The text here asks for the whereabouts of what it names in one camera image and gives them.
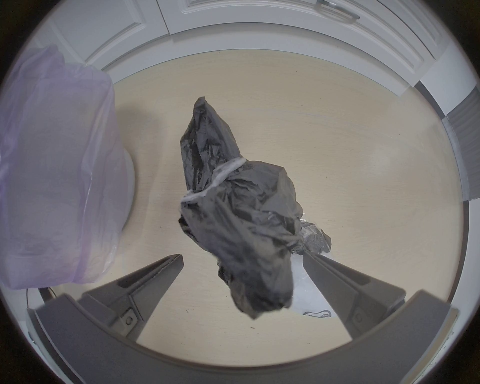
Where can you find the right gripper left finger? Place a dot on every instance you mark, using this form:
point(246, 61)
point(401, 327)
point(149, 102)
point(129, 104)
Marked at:
point(150, 288)

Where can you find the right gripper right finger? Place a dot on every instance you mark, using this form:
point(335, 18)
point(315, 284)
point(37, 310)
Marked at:
point(345, 292)

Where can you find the clear printed wrapper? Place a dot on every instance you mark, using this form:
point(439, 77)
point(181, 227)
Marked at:
point(300, 285)

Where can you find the black plastic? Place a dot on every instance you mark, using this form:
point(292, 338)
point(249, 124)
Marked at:
point(240, 210)

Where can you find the purple plastic bag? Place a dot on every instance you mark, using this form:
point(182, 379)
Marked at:
point(56, 168)

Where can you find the pale grey trash bin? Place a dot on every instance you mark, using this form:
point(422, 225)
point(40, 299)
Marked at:
point(129, 187)

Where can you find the grey curtain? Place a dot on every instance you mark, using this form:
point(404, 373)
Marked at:
point(467, 120)

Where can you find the white wardrobe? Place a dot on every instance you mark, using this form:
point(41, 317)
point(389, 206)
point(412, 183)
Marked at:
point(225, 22)

